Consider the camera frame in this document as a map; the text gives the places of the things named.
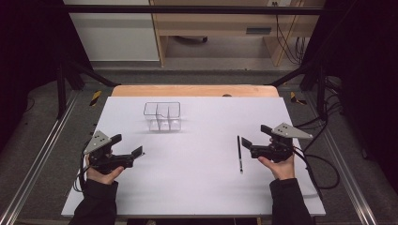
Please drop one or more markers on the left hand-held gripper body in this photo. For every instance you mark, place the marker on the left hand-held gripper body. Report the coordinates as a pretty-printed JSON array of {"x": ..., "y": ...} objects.
[{"x": 99, "y": 142}]

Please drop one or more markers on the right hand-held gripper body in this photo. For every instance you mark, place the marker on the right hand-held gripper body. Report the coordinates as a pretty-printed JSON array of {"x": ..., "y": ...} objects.
[{"x": 287, "y": 131}]

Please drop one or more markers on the black pen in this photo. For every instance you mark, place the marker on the black pen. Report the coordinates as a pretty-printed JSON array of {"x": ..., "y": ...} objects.
[{"x": 239, "y": 153}]

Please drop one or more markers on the clear plastic organizer box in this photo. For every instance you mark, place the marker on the clear plastic organizer box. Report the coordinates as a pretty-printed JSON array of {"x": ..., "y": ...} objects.
[{"x": 162, "y": 123}]

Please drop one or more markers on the person's left hand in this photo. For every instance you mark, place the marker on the person's left hand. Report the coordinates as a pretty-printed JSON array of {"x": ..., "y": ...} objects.
[{"x": 104, "y": 178}]

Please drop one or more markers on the person's right hand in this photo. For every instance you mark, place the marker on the person's right hand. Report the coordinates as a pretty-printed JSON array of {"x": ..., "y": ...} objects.
[{"x": 283, "y": 170}]

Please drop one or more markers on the yellow black tape piece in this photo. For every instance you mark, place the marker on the yellow black tape piece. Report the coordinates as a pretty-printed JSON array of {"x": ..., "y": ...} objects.
[
  {"x": 95, "y": 97},
  {"x": 294, "y": 98}
]

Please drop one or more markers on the white board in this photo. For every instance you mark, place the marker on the white board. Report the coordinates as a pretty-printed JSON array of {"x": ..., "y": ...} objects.
[{"x": 194, "y": 187}]

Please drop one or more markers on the wooden table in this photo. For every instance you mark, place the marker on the wooden table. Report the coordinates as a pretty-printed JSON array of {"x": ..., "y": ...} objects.
[{"x": 187, "y": 91}]

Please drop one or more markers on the dark curtain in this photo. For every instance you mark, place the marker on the dark curtain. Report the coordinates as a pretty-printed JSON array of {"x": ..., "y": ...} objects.
[
  {"x": 28, "y": 62},
  {"x": 366, "y": 78}
]

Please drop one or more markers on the white cabinet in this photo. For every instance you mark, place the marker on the white cabinet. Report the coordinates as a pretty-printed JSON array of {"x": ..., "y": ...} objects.
[{"x": 115, "y": 37}]

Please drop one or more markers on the light wooden desk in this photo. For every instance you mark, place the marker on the light wooden desk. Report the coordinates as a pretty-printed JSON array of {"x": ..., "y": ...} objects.
[{"x": 216, "y": 26}]

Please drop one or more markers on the black frame stand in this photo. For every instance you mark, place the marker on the black frame stand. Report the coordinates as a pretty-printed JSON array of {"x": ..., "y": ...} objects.
[
  {"x": 320, "y": 93},
  {"x": 61, "y": 93}
]

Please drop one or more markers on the aluminium floor rail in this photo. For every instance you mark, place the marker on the aluminium floor rail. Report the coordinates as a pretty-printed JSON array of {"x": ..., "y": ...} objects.
[
  {"x": 344, "y": 165},
  {"x": 37, "y": 159}
]

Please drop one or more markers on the black horizontal frame bar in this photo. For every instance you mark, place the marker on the black horizontal frame bar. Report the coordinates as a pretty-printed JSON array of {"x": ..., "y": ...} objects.
[{"x": 187, "y": 10}]

